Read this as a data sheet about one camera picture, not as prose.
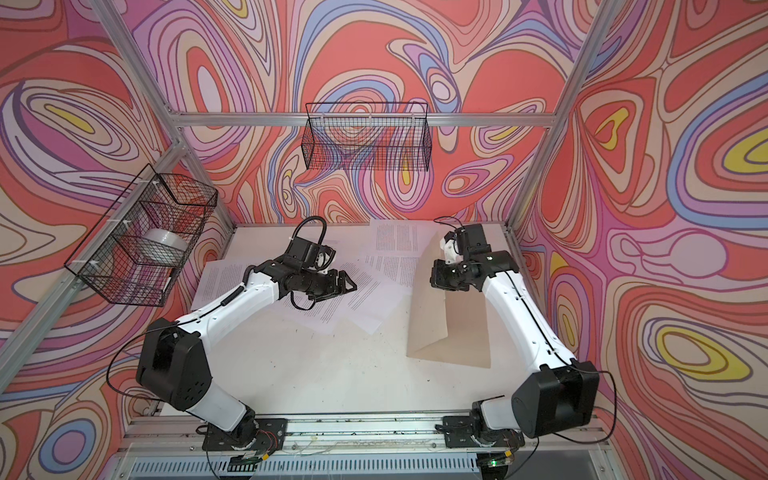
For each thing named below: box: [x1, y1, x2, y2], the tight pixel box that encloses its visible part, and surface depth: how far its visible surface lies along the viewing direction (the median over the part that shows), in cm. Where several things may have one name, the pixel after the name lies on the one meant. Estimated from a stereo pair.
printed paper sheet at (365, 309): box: [279, 259, 413, 335], surface depth 98 cm
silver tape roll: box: [140, 228, 189, 265], surface depth 73 cm
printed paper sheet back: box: [361, 219, 439, 288], surface depth 115 cm
